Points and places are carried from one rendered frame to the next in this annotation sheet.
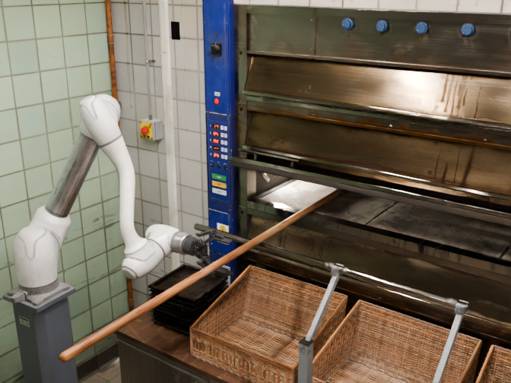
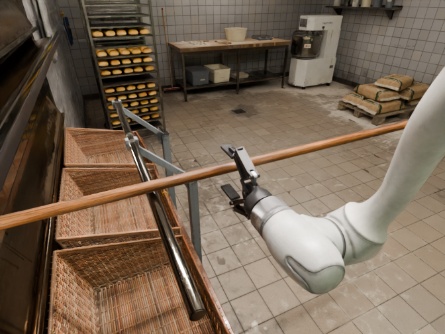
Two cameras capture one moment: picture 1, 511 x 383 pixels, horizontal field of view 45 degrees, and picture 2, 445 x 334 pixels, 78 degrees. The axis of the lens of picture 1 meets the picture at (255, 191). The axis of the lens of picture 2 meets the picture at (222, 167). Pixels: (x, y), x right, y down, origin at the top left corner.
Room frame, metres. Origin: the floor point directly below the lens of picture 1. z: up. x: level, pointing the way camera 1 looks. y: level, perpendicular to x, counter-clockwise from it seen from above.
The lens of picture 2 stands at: (2.75, 0.44, 1.61)
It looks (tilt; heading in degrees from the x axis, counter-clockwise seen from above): 31 degrees down; 210
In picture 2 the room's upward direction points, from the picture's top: straight up
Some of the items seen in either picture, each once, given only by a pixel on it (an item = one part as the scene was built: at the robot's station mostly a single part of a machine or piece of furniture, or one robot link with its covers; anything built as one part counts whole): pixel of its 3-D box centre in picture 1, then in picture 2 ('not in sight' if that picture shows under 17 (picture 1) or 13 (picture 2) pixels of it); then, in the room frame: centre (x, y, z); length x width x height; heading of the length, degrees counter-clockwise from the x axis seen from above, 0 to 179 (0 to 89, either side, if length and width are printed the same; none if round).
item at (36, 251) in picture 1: (35, 253); not in sight; (2.25, 0.89, 1.17); 0.18 x 0.16 x 0.22; 8
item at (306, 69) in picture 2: not in sight; (310, 52); (-3.33, -1.01, 0.66); 0.92 x 0.59 x 1.32; 144
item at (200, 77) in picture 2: not in sight; (197, 75); (-1.68, -2.69, 0.35); 0.50 x 0.36 x 0.24; 54
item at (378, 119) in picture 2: not in sight; (383, 107); (-2.38, 0.52, 0.07); 1.20 x 0.80 x 0.14; 144
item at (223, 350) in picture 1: (268, 325); (141, 313); (2.43, -0.06, 0.72); 0.56 x 0.49 x 0.28; 55
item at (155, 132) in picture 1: (150, 128); not in sight; (3.14, 0.55, 1.46); 0.10 x 0.07 x 0.10; 54
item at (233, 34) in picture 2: not in sight; (235, 34); (-2.41, -2.26, 1.01); 0.43 x 0.42 x 0.21; 144
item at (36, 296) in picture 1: (35, 286); not in sight; (2.22, 0.90, 1.03); 0.22 x 0.18 x 0.06; 148
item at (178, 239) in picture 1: (183, 243); (271, 217); (2.29, 0.29, 1.19); 0.09 x 0.06 x 0.09; 145
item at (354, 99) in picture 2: not in sight; (363, 97); (-2.24, 0.20, 0.22); 0.62 x 0.36 x 0.15; 150
